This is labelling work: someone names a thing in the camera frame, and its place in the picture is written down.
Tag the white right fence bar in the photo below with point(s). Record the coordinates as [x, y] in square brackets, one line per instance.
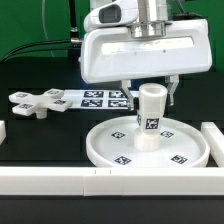
[215, 139]

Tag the white cross-shaped table base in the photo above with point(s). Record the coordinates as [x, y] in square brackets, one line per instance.
[28, 104]

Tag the white left fence bar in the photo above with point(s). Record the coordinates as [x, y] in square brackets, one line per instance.
[2, 131]

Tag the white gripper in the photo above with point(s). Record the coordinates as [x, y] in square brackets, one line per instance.
[111, 54]

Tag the white fence bar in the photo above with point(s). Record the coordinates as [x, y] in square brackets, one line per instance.
[2, 131]
[215, 139]
[110, 181]

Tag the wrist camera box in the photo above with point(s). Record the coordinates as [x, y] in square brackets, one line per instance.
[119, 12]

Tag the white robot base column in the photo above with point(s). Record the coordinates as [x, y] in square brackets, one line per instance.
[92, 7]

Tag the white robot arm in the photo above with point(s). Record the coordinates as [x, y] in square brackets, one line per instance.
[154, 17]

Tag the white front fence bar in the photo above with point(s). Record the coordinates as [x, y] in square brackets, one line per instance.
[110, 181]

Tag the white marker sheet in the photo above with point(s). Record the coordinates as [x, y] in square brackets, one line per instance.
[96, 99]

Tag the white round table top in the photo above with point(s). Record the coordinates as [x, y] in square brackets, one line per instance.
[111, 144]

